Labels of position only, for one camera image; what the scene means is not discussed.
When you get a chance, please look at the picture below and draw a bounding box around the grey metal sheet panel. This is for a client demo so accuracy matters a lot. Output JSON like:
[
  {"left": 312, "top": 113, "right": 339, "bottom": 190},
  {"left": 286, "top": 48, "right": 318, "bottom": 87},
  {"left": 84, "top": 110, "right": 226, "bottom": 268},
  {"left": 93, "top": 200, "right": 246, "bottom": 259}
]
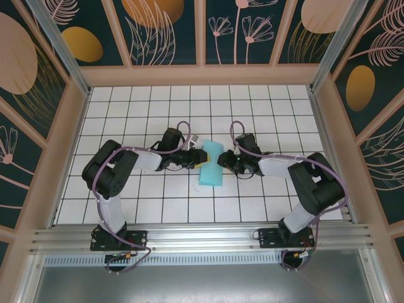
[{"left": 33, "top": 266, "right": 373, "bottom": 303}]

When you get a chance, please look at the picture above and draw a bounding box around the long aluminium mounting rail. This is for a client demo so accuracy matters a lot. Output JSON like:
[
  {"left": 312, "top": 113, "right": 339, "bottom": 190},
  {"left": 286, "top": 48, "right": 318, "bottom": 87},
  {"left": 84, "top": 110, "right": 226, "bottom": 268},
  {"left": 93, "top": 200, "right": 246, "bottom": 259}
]
[{"left": 30, "top": 223, "right": 376, "bottom": 253}]

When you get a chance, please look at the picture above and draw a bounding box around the aluminium side rail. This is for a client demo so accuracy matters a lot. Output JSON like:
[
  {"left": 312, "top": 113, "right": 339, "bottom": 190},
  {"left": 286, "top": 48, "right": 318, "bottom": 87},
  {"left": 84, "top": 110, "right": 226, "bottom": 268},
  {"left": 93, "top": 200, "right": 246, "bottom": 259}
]
[
  {"left": 307, "top": 84, "right": 354, "bottom": 223},
  {"left": 47, "top": 86, "right": 93, "bottom": 230}
]

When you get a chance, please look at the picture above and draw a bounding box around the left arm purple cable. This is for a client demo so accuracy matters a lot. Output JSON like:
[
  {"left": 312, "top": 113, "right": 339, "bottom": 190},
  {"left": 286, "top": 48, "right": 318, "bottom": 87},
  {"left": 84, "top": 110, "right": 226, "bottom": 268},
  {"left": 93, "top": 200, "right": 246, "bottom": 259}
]
[{"left": 93, "top": 121, "right": 195, "bottom": 275}]

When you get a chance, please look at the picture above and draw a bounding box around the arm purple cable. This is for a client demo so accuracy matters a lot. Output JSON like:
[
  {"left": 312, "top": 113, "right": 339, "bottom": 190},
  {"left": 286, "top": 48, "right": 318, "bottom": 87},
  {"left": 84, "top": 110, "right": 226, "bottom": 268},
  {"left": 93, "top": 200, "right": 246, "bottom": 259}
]
[
  {"left": 229, "top": 120, "right": 348, "bottom": 273},
  {"left": 93, "top": 121, "right": 195, "bottom": 275}
]

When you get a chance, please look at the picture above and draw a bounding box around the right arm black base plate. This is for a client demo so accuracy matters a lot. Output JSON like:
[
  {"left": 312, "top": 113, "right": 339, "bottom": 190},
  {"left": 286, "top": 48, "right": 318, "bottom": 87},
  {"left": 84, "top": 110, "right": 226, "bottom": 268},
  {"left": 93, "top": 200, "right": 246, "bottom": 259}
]
[{"left": 258, "top": 227, "right": 316, "bottom": 249}]

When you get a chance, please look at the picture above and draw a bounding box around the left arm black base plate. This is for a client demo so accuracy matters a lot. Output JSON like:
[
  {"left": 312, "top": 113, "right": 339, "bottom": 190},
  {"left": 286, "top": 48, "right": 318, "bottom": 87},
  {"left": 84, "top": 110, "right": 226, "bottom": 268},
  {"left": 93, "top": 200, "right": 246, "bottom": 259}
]
[{"left": 90, "top": 230, "right": 148, "bottom": 252}]

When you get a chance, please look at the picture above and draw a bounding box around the slotted grey cable duct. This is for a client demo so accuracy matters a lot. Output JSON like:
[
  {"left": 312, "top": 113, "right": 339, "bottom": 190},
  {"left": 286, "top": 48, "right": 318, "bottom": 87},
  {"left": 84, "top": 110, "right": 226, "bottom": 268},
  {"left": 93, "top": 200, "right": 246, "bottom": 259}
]
[{"left": 43, "top": 254, "right": 287, "bottom": 266}]

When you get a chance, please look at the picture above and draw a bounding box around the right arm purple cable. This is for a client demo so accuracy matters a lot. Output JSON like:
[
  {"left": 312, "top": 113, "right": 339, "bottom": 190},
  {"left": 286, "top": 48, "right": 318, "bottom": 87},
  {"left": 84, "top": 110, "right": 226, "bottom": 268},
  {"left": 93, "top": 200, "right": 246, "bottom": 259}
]
[{"left": 229, "top": 120, "right": 348, "bottom": 273}]

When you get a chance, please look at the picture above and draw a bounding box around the aluminium frame post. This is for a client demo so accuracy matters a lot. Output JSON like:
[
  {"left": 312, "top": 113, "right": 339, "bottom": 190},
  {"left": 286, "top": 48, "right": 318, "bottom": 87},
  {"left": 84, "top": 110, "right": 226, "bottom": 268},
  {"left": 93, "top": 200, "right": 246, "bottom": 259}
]
[
  {"left": 27, "top": 0, "right": 92, "bottom": 97},
  {"left": 309, "top": 0, "right": 378, "bottom": 92}
]

